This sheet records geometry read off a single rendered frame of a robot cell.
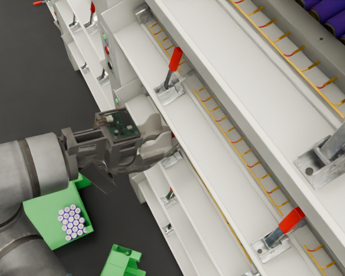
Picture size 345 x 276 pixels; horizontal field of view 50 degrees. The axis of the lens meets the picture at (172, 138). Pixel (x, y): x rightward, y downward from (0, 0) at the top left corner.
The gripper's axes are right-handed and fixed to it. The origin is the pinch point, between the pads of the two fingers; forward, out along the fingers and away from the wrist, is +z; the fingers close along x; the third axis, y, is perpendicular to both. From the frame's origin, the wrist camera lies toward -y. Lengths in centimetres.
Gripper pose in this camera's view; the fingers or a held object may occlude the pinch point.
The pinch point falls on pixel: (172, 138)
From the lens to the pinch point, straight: 68.2
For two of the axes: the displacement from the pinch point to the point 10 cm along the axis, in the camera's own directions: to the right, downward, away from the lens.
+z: 8.7, -2.3, 4.4
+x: -4.5, -7.4, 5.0
